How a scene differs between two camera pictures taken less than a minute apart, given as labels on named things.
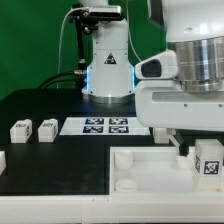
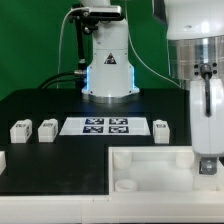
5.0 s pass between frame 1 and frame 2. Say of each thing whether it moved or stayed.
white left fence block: stayed
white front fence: stayed
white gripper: moved
